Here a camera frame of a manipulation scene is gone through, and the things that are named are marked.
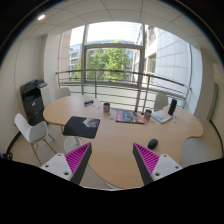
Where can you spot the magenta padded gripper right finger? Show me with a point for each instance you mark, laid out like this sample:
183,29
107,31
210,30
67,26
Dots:
153,166

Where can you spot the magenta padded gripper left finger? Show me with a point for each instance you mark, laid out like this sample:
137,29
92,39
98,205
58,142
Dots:
70,166

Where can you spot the black computer mouse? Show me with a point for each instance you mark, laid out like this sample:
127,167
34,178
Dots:
152,144

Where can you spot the black mouse pad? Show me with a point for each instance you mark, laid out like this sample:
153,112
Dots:
81,127

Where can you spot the white chair left front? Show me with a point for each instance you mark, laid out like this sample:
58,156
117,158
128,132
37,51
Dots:
33,134

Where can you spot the white chair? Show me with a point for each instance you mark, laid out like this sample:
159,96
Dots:
161,101
62,92
33,134

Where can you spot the light blue book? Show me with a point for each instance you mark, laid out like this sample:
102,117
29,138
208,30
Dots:
161,116

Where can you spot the dark mug right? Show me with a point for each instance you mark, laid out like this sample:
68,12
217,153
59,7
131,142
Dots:
147,114

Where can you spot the dark mug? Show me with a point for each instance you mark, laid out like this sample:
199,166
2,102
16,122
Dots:
106,107
147,114

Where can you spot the wooden table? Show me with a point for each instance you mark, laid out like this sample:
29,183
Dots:
112,156

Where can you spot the red magazine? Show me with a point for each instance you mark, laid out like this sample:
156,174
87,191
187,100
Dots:
129,117

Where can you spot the black cylindrical bottle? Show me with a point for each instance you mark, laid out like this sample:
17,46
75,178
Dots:
172,107

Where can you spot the small black box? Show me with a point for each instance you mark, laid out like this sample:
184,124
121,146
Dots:
88,102

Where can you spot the white chair back right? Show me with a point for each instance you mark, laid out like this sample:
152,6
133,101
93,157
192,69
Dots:
161,101

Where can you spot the dark mug left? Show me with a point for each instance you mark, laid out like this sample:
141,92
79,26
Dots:
106,107

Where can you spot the white chair back left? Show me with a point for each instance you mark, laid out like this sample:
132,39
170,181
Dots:
62,92

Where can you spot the black office printer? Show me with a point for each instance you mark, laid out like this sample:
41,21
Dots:
32,100

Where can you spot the metal balcony railing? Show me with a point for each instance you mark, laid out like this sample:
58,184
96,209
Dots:
123,89

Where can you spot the ceiling light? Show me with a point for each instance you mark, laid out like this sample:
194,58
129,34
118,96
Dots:
41,17

